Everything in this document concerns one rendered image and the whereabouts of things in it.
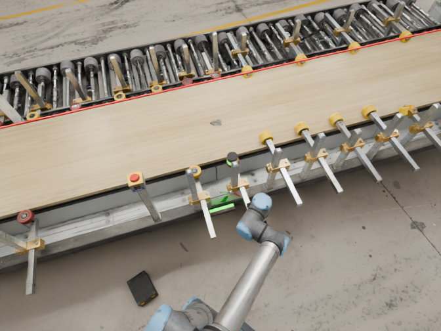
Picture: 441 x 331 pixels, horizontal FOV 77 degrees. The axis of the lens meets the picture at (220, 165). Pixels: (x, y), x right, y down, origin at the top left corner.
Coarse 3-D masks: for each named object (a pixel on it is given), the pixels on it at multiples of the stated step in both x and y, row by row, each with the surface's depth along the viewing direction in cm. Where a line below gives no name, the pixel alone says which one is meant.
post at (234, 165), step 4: (232, 164) 150; (236, 164) 150; (232, 168) 152; (236, 168) 152; (232, 172) 155; (236, 172) 155; (232, 176) 158; (236, 176) 159; (232, 180) 162; (236, 180) 163; (232, 184) 166; (236, 184) 167
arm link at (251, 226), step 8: (248, 208) 131; (248, 216) 126; (256, 216) 126; (240, 224) 125; (248, 224) 124; (256, 224) 124; (264, 224) 125; (240, 232) 127; (248, 232) 123; (256, 232) 123; (256, 240) 125
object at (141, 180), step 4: (136, 172) 136; (140, 172) 136; (128, 176) 135; (140, 176) 134; (128, 180) 133; (140, 180) 133; (144, 180) 140; (128, 184) 132; (132, 184) 132; (136, 184) 132; (140, 184) 133; (144, 184) 136; (132, 188) 135; (144, 188) 138
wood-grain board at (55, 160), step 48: (384, 48) 232; (432, 48) 231; (192, 96) 207; (240, 96) 206; (288, 96) 205; (336, 96) 204; (384, 96) 203; (432, 96) 202; (0, 144) 187; (48, 144) 186; (96, 144) 185; (144, 144) 184; (192, 144) 183; (240, 144) 183; (0, 192) 168; (48, 192) 167; (96, 192) 168
